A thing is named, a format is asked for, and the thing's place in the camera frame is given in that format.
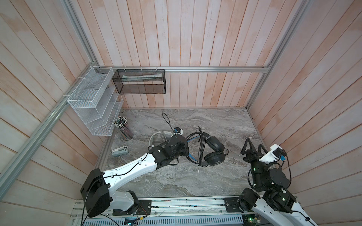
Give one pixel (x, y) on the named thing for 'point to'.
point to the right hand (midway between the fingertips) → (253, 142)
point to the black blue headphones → (205, 149)
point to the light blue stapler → (121, 150)
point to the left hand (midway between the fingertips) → (188, 148)
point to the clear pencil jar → (121, 122)
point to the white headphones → (158, 132)
